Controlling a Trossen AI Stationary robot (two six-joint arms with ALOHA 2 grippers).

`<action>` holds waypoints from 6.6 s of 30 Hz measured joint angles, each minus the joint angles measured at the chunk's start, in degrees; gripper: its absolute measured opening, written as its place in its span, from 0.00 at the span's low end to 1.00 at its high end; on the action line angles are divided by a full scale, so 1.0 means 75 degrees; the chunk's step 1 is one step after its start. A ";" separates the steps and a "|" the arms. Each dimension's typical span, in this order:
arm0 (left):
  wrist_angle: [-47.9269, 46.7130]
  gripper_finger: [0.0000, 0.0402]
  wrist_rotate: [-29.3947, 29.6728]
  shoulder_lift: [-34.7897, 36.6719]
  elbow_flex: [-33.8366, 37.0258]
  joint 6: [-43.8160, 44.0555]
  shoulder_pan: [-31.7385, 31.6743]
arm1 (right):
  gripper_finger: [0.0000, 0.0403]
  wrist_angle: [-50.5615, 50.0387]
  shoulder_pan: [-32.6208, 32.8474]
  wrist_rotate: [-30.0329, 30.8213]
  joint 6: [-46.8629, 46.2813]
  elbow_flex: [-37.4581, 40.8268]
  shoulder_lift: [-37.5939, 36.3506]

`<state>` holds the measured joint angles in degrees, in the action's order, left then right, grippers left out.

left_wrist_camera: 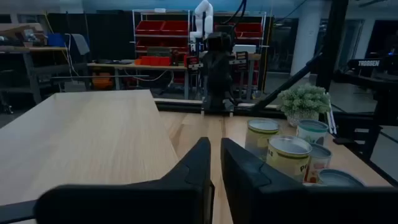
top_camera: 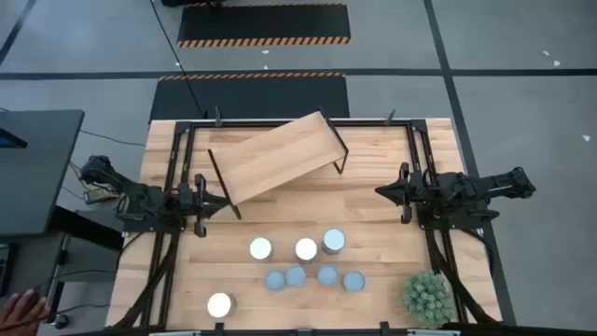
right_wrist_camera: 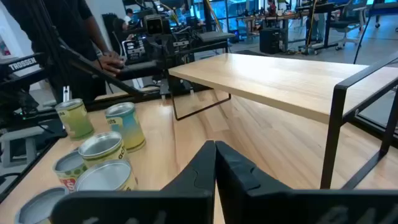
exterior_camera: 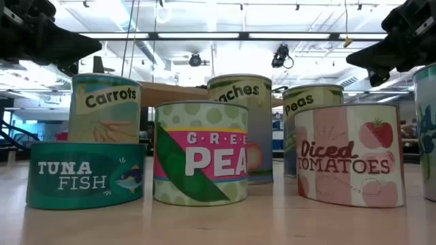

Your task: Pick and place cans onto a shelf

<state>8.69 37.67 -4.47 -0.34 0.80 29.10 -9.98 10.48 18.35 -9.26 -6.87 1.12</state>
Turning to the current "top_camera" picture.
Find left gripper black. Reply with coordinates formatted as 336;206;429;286
176;173;232;238

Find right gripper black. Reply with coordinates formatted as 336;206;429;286
374;161;437;224

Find tall silver-lidded tin can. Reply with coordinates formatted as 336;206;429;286
206;291;238;319
294;236;319;264
248;236;274;262
321;227;347;256

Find short teal tin can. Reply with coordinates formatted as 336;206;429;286
264;269;287;293

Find short grey-lidded tin can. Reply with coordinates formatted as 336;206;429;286
342;270;367;294

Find short red tin can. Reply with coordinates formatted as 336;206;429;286
316;264;340;287

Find short green patterned tin can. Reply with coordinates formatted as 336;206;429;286
285;264;308;288

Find wooden shelf black metal legs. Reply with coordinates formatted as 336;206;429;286
206;105;351;220

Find black hazard-striped floor mat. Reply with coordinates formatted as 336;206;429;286
175;2;352;49
148;72;351;123

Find small green artificial plant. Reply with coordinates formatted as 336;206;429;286
401;271;456;330

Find black power adapter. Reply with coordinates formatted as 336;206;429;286
83;189;118;206

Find dark grey desk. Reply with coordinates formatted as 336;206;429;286
0;109;86;238

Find screen with blue glow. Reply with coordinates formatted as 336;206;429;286
0;128;28;149

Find person's hand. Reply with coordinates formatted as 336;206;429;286
0;287;51;336

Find thin grey floor cable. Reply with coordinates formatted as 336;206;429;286
78;129;146;148

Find yellow cable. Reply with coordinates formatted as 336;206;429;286
68;161;118;203

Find black floor cable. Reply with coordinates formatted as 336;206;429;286
148;0;209;119

